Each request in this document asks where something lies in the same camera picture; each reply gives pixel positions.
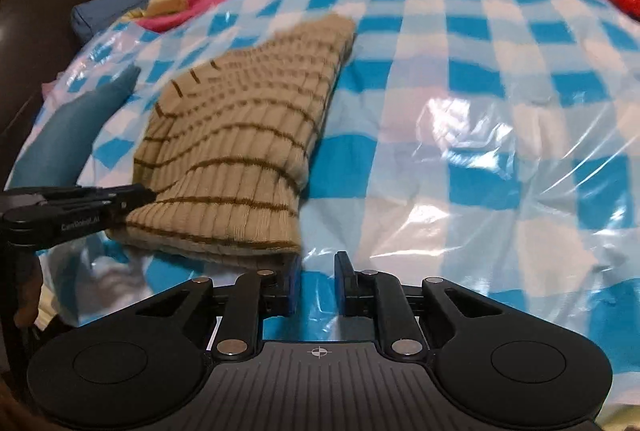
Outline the teal blue cloth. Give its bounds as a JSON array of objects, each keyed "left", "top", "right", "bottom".
[{"left": 10, "top": 63, "right": 143, "bottom": 192}]

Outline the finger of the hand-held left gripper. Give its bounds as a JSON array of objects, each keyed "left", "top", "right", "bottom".
[
  {"left": 39, "top": 183, "right": 157, "bottom": 208},
  {"left": 4, "top": 198, "right": 132, "bottom": 248}
]

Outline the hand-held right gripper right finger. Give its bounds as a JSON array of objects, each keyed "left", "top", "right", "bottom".
[{"left": 334, "top": 251, "right": 507, "bottom": 359}]

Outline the blue white checkered plastic sheet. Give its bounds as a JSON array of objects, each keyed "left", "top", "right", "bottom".
[{"left": 15, "top": 0, "right": 640, "bottom": 392}]

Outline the tan striped knit sweater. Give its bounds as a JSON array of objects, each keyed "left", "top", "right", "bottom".
[{"left": 107, "top": 15, "right": 358, "bottom": 269}]

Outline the dark wooden headboard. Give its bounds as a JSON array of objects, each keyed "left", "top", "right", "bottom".
[{"left": 0, "top": 0, "right": 201, "bottom": 152}]

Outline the blue pillow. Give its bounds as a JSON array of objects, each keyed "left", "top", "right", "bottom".
[{"left": 70, "top": 0, "right": 151, "bottom": 44}]

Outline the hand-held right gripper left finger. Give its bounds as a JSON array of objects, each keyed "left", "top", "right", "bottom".
[{"left": 135, "top": 255, "right": 302, "bottom": 359}]

